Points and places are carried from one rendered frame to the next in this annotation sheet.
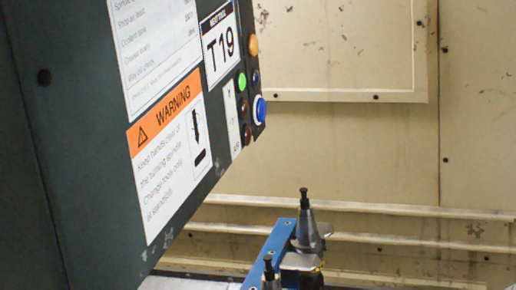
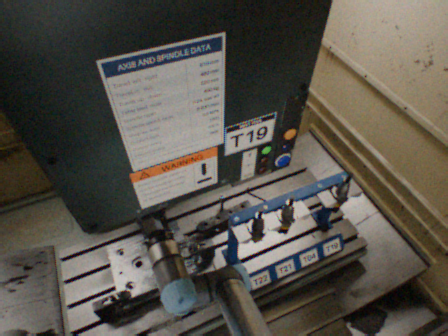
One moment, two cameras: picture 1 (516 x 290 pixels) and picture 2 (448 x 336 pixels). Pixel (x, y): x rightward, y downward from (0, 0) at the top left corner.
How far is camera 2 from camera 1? 53 cm
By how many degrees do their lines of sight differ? 44
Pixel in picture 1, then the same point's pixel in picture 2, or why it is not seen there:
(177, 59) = (192, 145)
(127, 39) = (137, 141)
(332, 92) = (434, 128)
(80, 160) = (84, 185)
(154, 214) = (150, 199)
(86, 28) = (95, 139)
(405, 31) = not seen: outside the picture
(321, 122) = (418, 136)
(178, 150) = (181, 178)
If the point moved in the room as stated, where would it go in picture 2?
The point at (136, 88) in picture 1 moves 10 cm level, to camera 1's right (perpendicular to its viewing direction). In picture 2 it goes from (142, 159) to (183, 197)
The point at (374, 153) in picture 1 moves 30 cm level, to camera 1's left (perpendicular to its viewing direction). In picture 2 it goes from (433, 170) to (360, 129)
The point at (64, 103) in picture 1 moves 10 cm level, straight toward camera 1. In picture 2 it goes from (72, 168) to (11, 219)
